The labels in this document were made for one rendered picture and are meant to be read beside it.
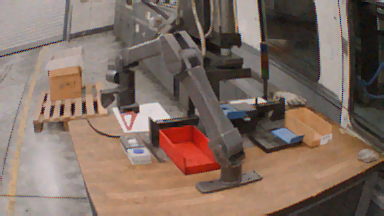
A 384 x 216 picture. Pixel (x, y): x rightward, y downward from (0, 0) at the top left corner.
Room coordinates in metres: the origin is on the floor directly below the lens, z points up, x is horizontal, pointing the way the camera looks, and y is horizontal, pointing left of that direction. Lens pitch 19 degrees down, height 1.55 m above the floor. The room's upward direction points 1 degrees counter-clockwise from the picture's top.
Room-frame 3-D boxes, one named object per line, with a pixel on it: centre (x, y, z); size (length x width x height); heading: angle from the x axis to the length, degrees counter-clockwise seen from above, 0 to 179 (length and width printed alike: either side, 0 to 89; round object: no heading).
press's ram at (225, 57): (1.72, -0.08, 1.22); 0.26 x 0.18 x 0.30; 20
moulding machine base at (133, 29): (7.45, 0.51, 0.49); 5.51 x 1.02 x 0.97; 17
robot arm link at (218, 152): (1.23, -0.10, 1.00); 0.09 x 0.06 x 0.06; 138
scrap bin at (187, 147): (1.43, 0.01, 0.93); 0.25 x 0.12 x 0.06; 20
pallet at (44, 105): (4.52, 1.40, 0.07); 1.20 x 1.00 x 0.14; 14
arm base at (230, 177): (1.22, -0.11, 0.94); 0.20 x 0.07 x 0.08; 110
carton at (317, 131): (1.57, -0.46, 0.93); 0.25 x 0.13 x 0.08; 20
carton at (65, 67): (4.81, 1.51, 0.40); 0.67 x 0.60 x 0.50; 12
